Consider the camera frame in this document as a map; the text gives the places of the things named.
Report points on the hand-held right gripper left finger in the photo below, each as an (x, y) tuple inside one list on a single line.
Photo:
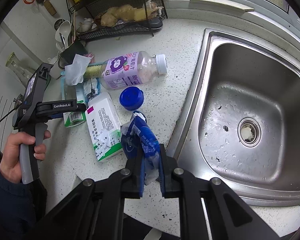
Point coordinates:
[(140, 180)]

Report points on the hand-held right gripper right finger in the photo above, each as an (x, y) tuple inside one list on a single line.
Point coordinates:
[(160, 175)]

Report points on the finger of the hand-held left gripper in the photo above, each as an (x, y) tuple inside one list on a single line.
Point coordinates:
[(56, 116), (81, 106)]

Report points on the green white blister pack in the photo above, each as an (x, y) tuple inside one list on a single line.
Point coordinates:
[(72, 118)]

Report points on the blue plastic wrapper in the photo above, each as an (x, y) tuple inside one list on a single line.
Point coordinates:
[(140, 142)]

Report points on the blue plastic lid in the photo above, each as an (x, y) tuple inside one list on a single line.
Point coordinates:
[(131, 97)]

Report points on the person's left forearm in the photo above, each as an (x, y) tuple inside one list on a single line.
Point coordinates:
[(7, 205)]

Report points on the person's left hand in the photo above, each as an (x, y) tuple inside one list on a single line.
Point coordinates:
[(11, 155)]

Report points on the white green medicine box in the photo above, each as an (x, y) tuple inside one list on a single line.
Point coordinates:
[(103, 127)]

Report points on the glass carafe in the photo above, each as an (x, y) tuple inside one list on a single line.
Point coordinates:
[(16, 67)]

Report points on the white tissue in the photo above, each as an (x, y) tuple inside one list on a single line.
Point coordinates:
[(76, 70)]

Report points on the yellow bristle brush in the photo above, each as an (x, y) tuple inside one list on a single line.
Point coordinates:
[(93, 71)]

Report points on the black utensil holder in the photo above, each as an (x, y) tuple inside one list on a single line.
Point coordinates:
[(72, 52)]

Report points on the purple label drink bottle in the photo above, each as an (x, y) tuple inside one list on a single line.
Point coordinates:
[(135, 68)]

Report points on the white spoon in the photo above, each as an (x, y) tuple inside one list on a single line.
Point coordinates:
[(65, 30), (58, 36)]

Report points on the garlic bulbs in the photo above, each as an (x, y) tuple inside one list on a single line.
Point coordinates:
[(86, 25)]

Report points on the black round lid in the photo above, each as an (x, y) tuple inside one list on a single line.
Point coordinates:
[(155, 23)]

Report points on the stainless steel sink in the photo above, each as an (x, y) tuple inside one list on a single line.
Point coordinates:
[(252, 92)]

